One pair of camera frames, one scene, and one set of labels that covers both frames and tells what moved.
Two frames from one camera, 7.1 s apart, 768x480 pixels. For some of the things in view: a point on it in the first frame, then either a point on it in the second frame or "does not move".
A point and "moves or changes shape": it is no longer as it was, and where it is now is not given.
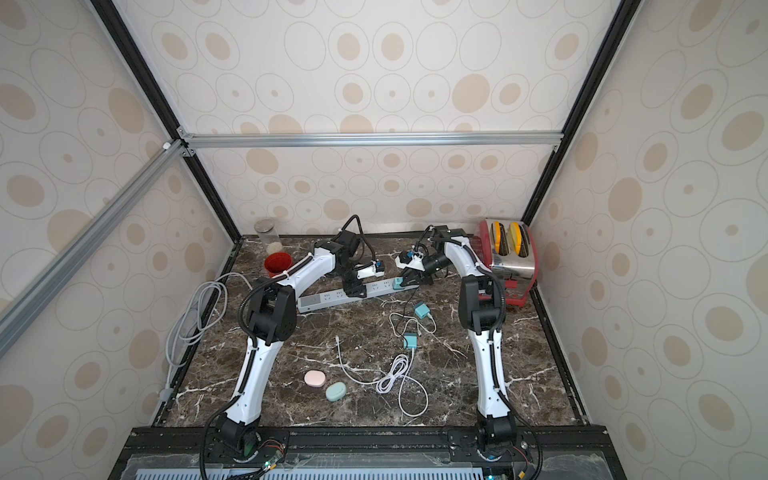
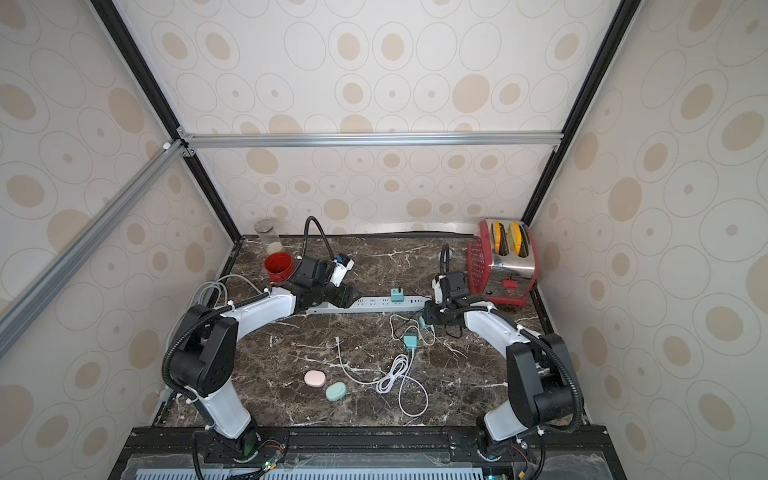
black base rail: (426, 453) does not move
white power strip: (339, 297) moves or changes shape
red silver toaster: (509, 248) does not move
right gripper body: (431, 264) -> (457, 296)
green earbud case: (335, 391) does not move
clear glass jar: (268, 235) does not move
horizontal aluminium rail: (243, 141) does not move
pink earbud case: (314, 378) does not move
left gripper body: (350, 283) -> (325, 291)
